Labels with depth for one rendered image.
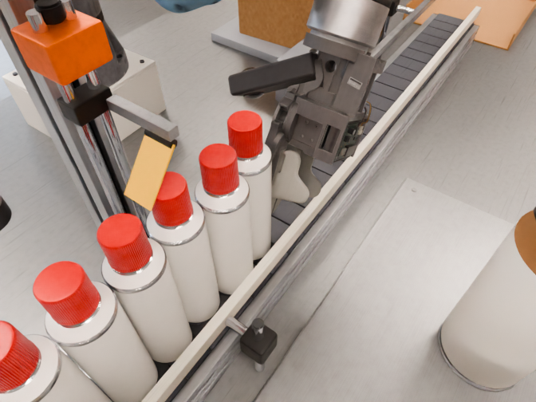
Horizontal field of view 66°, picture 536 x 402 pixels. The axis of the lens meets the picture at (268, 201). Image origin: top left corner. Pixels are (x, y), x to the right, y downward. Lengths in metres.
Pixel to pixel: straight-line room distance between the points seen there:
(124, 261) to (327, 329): 0.26
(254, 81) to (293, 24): 0.48
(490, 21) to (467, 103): 0.37
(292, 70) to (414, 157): 0.37
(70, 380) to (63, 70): 0.22
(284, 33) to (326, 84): 0.53
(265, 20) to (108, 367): 0.79
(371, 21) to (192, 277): 0.30
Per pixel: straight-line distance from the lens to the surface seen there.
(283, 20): 0.97
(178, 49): 1.04
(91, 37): 0.32
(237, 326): 0.46
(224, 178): 0.36
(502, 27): 1.25
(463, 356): 0.48
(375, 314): 0.51
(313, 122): 0.45
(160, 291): 0.36
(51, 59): 0.31
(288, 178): 0.47
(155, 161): 0.33
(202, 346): 0.45
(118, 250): 0.31
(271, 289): 0.51
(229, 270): 0.46
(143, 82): 0.79
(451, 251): 0.59
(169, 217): 0.35
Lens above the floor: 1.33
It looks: 49 degrees down
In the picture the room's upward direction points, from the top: straight up
